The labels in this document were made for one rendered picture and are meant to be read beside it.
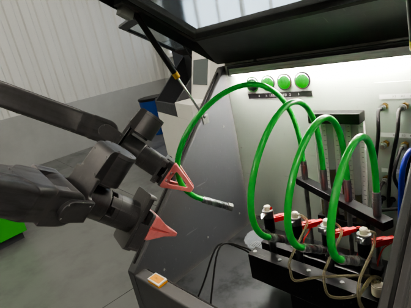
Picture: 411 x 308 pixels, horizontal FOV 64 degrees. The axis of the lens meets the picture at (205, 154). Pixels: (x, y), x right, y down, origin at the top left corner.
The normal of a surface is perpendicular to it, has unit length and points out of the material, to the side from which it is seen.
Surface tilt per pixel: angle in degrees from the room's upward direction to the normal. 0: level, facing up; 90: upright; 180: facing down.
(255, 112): 90
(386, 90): 90
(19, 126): 90
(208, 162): 90
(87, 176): 59
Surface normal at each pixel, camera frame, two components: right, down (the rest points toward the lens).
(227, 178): 0.70, 0.08
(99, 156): -0.33, -0.25
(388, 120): -0.69, 0.35
